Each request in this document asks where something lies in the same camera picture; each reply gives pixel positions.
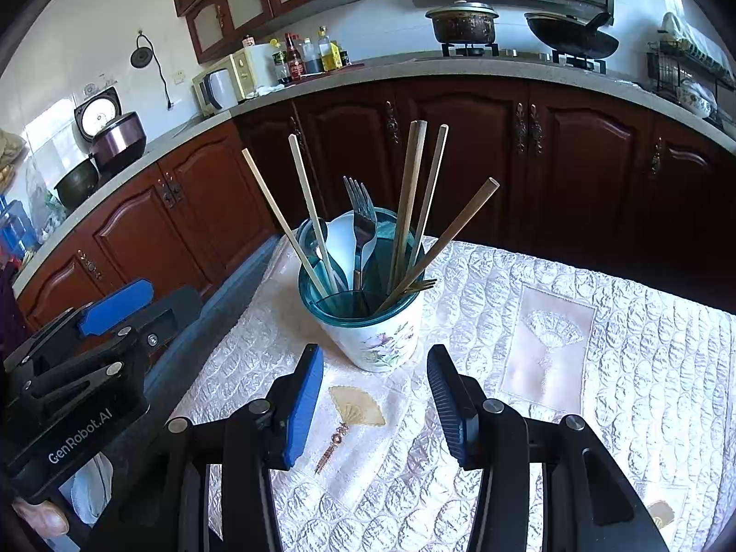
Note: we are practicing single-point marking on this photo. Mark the dark soy sauce bottle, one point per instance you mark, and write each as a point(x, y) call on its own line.
point(312, 60)

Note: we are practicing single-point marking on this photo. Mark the small dark jar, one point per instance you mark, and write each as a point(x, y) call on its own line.
point(344, 57)

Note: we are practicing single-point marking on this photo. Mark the white ceramic spoon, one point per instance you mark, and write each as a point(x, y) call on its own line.
point(342, 241)

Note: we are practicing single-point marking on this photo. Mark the green label bottle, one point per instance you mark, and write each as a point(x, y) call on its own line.
point(280, 66)

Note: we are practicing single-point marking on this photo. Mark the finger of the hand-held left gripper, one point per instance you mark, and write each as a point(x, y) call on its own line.
point(115, 307)
point(172, 316)

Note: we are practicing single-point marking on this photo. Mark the black wok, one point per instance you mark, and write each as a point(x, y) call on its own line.
point(569, 37)

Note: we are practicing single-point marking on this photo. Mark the white electric kettle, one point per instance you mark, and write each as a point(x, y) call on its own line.
point(221, 89)

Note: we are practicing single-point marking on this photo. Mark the maroon rice cooker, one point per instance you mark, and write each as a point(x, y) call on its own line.
point(115, 138)

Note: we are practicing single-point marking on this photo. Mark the lidded cooking pot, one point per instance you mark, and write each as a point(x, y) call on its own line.
point(463, 26)

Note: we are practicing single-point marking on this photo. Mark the blue water jug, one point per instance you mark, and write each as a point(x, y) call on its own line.
point(14, 227)

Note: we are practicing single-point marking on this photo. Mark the red label sauce bottle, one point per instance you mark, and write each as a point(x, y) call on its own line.
point(294, 60)

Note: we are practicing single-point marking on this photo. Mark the floral utensil holder teal rim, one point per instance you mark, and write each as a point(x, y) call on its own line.
point(374, 345)

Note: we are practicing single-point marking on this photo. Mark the gas stove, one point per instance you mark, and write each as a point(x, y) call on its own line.
point(517, 54)

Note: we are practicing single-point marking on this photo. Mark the patterned white bowl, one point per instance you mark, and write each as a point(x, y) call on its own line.
point(697, 100)

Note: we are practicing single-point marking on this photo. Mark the stone countertop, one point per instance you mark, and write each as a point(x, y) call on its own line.
point(374, 72)

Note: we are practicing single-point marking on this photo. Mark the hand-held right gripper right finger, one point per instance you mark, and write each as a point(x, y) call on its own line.
point(454, 414)

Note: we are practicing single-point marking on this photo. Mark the white rag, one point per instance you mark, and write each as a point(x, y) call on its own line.
point(267, 90)

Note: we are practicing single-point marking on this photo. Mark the cream microwave oven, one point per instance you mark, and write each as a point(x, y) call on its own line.
point(238, 72)

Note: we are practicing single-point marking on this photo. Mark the person's left hand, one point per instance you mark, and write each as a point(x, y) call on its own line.
point(43, 517)

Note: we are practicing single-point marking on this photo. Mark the dark metal pot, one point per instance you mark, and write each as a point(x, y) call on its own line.
point(77, 184)

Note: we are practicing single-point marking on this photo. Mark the quilted cream tablecloth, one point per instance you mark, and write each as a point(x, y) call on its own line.
point(546, 471)

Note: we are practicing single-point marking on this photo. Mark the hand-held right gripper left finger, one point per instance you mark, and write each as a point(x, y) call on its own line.
point(302, 408)

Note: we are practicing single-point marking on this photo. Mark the yellow cooking oil bottle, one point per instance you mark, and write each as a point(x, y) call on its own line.
point(329, 54)

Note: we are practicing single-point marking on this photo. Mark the metal fork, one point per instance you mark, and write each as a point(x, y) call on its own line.
point(362, 218)

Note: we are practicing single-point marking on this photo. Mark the wooden base cabinets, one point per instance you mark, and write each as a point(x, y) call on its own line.
point(460, 144)

